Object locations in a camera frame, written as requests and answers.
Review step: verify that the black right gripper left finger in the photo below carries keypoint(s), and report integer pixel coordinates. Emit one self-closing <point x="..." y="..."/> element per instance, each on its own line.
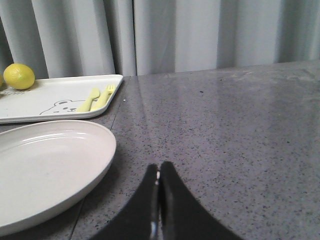
<point x="139" y="218"/>

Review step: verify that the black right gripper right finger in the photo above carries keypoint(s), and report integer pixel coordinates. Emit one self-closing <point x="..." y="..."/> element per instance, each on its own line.
<point x="183" y="217"/>

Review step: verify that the beige round plate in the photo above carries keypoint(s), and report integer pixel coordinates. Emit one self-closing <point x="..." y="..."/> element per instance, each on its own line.
<point x="47" y="167"/>

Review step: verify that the white rectangular bear tray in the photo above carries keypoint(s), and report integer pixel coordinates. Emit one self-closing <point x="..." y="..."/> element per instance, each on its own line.
<point x="54" y="99"/>

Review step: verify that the yellow-green plastic fork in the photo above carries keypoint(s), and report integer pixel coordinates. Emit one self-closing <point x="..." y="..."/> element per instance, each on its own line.
<point x="102" y="100"/>

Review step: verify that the yellow lemon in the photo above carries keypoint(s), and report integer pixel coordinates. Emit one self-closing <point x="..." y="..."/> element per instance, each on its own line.
<point x="19" y="76"/>

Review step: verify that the grey pleated curtain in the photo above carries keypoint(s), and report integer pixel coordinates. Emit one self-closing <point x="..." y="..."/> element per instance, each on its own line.
<point x="70" y="38"/>

